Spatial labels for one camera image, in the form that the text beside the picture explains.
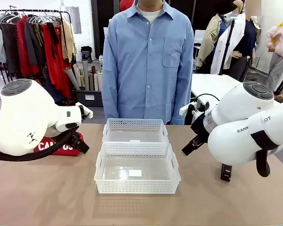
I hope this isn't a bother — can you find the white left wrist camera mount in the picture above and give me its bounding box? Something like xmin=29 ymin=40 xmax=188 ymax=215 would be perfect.
xmin=75 ymin=102 xmax=94 ymax=120

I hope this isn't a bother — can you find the dark charcoal hanging garment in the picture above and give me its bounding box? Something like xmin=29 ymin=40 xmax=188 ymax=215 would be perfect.
xmin=0 ymin=20 xmax=21 ymax=74

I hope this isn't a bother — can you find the mannequin in beige coat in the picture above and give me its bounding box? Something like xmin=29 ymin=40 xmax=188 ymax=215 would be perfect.
xmin=195 ymin=13 xmax=228 ymax=72

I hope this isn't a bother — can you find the black storage box white label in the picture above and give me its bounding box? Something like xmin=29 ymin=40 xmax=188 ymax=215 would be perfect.
xmin=75 ymin=89 xmax=103 ymax=108

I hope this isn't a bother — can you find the person torso blue shirt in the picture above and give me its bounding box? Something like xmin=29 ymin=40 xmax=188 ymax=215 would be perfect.
xmin=101 ymin=0 xmax=195 ymax=125

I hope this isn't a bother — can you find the dark grey hanging jacket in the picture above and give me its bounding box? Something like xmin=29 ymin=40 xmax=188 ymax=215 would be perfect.
xmin=24 ymin=17 xmax=47 ymax=67

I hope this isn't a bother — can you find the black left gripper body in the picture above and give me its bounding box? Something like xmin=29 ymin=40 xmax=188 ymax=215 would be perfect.
xmin=69 ymin=129 xmax=85 ymax=147

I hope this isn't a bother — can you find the white paper roll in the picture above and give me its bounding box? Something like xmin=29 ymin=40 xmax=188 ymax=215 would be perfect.
xmin=94 ymin=73 xmax=103 ymax=91

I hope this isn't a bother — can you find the red hanging jacket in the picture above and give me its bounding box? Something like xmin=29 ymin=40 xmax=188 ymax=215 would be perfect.
xmin=16 ymin=16 xmax=40 ymax=76

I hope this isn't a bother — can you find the brown paper roll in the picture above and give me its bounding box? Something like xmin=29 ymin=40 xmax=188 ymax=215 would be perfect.
xmin=91 ymin=65 xmax=97 ymax=91

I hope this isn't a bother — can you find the tall grey paper roll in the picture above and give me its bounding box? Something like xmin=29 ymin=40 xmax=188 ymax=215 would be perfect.
xmin=82 ymin=60 xmax=90 ymax=91

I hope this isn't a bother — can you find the slanted grey paper roll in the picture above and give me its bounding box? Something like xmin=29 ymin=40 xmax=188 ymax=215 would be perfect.
xmin=64 ymin=66 xmax=81 ymax=91

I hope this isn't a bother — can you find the mannequin in white coat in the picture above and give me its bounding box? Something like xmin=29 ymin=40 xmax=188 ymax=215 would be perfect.
xmin=210 ymin=0 xmax=247 ymax=76

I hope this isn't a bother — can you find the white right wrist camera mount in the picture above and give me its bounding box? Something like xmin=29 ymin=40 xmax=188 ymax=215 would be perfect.
xmin=179 ymin=101 xmax=211 ymax=116

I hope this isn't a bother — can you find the small black appliance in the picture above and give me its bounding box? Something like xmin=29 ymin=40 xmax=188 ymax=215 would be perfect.
xmin=80 ymin=45 xmax=93 ymax=64

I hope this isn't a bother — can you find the white perforated plastic basket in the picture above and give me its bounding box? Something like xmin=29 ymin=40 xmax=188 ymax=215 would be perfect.
xmin=93 ymin=141 xmax=182 ymax=195
xmin=102 ymin=118 xmax=169 ymax=144

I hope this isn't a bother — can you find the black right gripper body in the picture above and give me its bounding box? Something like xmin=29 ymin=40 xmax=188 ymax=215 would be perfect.
xmin=191 ymin=113 xmax=211 ymax=144

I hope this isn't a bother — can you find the red hat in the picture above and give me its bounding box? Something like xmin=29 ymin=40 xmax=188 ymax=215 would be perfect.
xmin=119 ymin=0 xmax=135 ymax=11

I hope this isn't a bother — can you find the beige hanging garment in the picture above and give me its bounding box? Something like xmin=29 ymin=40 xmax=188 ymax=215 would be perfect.
xmin=60 ymin=20 xmax=78 ymax=64

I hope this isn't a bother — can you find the black fabric cable sleeve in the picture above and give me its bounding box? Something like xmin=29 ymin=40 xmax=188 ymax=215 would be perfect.
xmin=250 ymin=130 xmax=281 ymax=178

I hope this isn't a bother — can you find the white table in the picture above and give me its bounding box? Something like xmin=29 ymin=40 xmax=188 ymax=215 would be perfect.
xmin=191 ymin=73 xmax=282 ymax=114

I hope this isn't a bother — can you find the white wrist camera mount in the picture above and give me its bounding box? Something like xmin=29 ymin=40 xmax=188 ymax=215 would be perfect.
xmin=75 ymin=102 xmax=94 ymax=120
xmin=179 ymin=101 xmax=211 ymax=116

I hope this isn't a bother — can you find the red and black tool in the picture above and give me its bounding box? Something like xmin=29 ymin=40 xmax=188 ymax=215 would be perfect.
xmin=33 ymin=131 xmax=85 ymax=156

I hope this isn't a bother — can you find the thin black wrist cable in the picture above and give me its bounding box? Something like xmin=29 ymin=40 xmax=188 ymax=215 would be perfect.
xmin=193 ymin=93 xmax=220 ymax=111

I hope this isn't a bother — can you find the black tripod pole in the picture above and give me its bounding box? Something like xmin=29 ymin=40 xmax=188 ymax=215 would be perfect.
xmin=218 ymin=18 xmax=237 ymax=76

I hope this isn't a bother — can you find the thick black cable hose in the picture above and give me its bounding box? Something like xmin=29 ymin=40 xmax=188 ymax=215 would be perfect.
xmin=0 ymin=128 xmax=80 ymax=162

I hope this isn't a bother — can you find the long red hanging dress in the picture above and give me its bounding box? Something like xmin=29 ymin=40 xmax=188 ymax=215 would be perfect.
xmin=41 ymin=23 xmax=72 ymax=99

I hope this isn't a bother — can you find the black metal clothes rack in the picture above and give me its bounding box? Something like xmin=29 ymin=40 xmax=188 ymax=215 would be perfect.
xmin=0 ymin=8 xmax=73 ymax=83

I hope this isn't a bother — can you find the person right forearm blue sleeve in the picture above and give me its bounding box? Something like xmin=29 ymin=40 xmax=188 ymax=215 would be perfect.
xmin=101 ymin=77 xmax=120 ymax=120

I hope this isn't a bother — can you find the cream paper roll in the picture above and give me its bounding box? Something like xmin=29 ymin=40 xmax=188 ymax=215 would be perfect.
xmin=72 ymin=63 xmax=83 ymax=88

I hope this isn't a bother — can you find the person left forearm blue sleeve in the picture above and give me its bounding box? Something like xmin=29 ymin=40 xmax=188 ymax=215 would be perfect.
xmin=173 ymin=77 xmax=194 ymax=125

